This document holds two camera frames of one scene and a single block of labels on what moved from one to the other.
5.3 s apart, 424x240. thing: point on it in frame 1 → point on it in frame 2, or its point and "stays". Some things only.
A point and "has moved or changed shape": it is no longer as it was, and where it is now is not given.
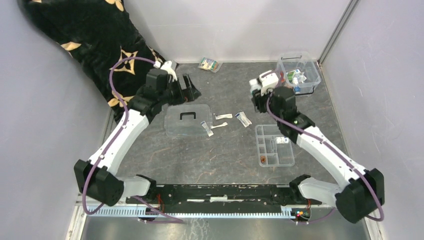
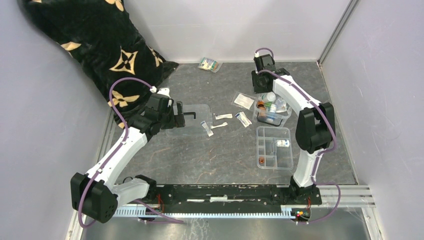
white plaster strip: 225,116 stays
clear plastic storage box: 297,70 has moved or changed shape
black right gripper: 258,99 → 256,89
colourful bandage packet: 210,64 stays
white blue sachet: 242,117 stays
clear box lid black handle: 185,120 stays
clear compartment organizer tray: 274,149 stays
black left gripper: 191,93 → 178,119
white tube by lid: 208,130 stays
